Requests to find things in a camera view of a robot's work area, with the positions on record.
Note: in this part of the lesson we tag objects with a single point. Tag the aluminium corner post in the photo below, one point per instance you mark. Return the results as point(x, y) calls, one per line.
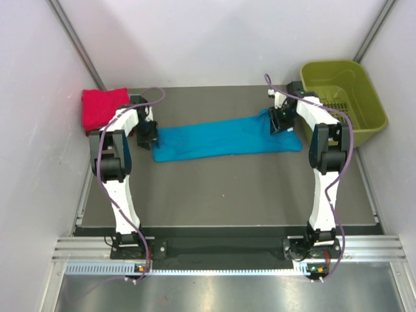
point(375, 28)
point(76, 42)

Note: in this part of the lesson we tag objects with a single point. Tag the left aluminium corner post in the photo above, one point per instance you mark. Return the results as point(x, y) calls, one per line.
point(76, 42)

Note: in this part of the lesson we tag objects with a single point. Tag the aluminium frame rail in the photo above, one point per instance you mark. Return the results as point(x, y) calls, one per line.
point(358, 248)

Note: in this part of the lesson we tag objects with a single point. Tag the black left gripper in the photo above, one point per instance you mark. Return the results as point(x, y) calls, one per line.
point(143, 141)

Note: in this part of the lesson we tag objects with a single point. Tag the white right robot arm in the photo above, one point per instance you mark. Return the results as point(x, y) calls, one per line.
point(330, 153)

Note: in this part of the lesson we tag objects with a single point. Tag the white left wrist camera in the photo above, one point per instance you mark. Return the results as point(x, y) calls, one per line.
point(148, 113)

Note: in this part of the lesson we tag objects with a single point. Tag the turquoise t-shirt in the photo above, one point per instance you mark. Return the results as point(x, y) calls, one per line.
point(241, 136)

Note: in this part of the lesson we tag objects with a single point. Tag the right aluminium corner post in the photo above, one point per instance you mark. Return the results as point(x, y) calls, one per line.
point(375, 28)

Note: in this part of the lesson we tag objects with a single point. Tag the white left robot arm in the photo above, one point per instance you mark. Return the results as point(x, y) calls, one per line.
point(111, 161)

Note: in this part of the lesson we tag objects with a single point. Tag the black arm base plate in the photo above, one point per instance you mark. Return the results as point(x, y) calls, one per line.
point(280, 249)

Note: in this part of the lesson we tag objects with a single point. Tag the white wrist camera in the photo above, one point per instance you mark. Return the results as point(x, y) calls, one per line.
point(280, 100)
point(148, 113)

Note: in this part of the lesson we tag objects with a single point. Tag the dark red folded t-shirt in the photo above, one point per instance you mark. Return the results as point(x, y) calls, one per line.
point(91, 132)

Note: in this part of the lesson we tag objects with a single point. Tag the green plastic basket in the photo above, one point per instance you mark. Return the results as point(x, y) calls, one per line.
point(345, 86)

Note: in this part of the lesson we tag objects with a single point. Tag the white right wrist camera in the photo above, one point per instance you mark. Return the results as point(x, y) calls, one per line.
point(280, 100)

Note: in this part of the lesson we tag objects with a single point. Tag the light blue folded t-shirt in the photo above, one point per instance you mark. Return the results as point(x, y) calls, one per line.
point(135, 99)

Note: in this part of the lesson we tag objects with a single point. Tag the grey slotted cable duct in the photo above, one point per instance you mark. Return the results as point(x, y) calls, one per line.
point(137, 270)

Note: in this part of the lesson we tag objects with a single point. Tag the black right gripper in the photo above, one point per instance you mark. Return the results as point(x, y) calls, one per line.
point(276, 125)

